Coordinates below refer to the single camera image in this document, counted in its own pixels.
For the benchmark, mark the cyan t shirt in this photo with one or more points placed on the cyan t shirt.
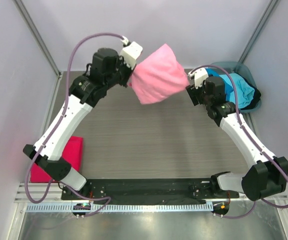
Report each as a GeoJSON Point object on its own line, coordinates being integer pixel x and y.
{"type": "Point", "coordinates": [245, 93]}

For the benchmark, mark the black t shirt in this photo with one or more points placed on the black t shirt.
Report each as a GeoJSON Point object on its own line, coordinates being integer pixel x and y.
{"type": "Point", "coordinates": [256, 99]}

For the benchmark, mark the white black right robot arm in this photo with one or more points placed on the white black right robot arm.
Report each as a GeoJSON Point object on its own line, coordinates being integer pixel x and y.
{"type": "Point", "coordinates": [266, 173]}

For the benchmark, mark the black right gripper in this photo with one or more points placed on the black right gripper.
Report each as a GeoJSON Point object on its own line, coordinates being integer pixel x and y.
{"type": "Point", "coordinates": [192, 93]}

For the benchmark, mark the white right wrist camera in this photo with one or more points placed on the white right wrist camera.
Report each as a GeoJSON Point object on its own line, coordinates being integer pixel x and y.
{"type": "Point", "coordinates": [198, 76]}

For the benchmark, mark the aluminium frame rail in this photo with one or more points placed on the aluminium frame rail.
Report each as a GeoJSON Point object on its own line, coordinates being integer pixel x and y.
{"type": "Point", "coordinates": [54, 194]}

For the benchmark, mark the magenta folded t shirt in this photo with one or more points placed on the magenta folded t shirt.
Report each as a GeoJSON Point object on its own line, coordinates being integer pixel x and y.
{"type": "Point", "coordinates": [72, 153]}

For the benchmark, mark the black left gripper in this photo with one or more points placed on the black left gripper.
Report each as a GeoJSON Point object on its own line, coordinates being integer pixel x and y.
{"type": "Point", "coordinates": [128, 74]}

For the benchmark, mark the blue t shirt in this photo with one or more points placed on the blue t shirt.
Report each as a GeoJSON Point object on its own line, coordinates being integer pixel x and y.
{"type": "Point", "coordinates": [228, 87]}

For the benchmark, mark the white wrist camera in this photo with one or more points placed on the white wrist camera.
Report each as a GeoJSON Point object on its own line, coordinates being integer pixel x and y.
{"type": "Point", "coordinates": [130, 52]}
{"type": "Point", "coordinates": [198, 76]}

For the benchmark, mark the light pink t shirt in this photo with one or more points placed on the light pink t shirt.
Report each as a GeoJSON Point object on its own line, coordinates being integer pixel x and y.
{"type": "Point", "coordinates": [158, 77]}

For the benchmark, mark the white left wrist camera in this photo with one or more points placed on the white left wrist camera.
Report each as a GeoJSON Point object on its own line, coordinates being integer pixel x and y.
{"type": "Point", "coordinates": [130, 52]}

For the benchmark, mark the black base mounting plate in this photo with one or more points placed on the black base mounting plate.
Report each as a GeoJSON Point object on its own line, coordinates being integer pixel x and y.
{"type": "Point", "coordinates": [193, 188]}

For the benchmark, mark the left aluminium corner post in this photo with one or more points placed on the left aluminium corner post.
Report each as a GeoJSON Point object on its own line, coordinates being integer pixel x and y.
{"type": "Point", "coordinates": [36, 35]}

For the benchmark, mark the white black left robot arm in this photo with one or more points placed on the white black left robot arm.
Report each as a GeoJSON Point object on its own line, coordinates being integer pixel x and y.
{"type": "Point", "coordinates": [83, 96]}

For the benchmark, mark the aluminium corner post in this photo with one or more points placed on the aluminium corner post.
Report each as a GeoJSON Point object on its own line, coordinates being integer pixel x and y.
{"type": "Point", "coordinates": [36, 35]}
{"type": "Point", "coordinates": [264, 19]}

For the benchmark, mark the right aluminium corner post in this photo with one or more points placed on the right aluminium corner post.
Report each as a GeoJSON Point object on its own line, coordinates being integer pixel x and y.
{"type": "Point", "coordinates": [264, 19]}

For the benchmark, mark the slotted white cable duct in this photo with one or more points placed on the slotted white cable duct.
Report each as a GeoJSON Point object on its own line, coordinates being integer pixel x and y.
{"type": "Point", "coordinates": [75, 207]}

